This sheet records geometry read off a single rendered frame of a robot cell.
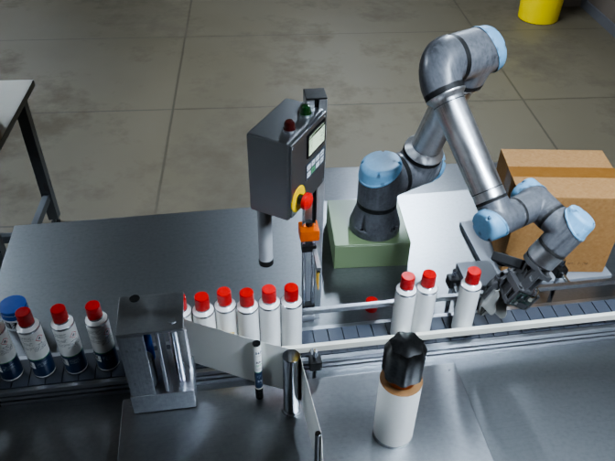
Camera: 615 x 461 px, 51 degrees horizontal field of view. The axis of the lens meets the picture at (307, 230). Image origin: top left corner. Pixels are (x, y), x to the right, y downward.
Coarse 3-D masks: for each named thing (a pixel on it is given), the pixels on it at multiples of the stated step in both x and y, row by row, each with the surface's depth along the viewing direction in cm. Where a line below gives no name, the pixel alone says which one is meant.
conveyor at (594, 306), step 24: (528, 312) 173; (552, 312) 173; (576, 312) 173; (600, 312) 173; (312, 336) 166; (336, 336) 166; (360, 336) 166; (480, 336) 167; (24, 360) 159; (120, 360) 159; (0, 384) 153; (24, 384) 153; (48, 384) 154
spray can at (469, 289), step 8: (472, 272) 155; (480, 272) 155; (464, 280) 158; (472, 280) 155; (464, 288) 157; (472, 288) 156; (480, 288) 157; (464, 296) 158; (472, 296) 158; (456, 304) 163; (464, 304) 160; (472, 304) 159; (456, 312) 164; (464, 312) 161; (472, 312) 161; (456, 320) 165; (464, 320) 163; (472, 320) 164
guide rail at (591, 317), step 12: (612, 312) 169; (504, 324) 165; (516, 324) 165; (528, 324) 165; (540, 324) 166; (552, 324) 167; (564, 324) 167; (384, 336) 162; (420, 336) 162; (432, 336) 163; (444, 336) 163; (456, 336) 164; (300, 348) 158; (324, 348) 160; (336, 348) 160
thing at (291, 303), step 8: (288, 288) 150; (296, 288) 150; (288, 296) 150; (296, 296) 151; (288, 304) 152; (296, 304) 152; (288, 312) 152; (296, 312) 153; (288, 320) 154; (296, 320) 154; (288, 328) 156; (296, 328) 156; (288, 336) 158; (296, 336) 158; (288, 344) 160; (296, 344) 160
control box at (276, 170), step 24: (264, 120) 132; (312, 120) 133; (264, 144) 128; (288, 144) 126; (264, 168) 131; (288, 168) 129; (264, 192) 135; (288, 192) 133; (312, 192) 143; (288, 216) 137
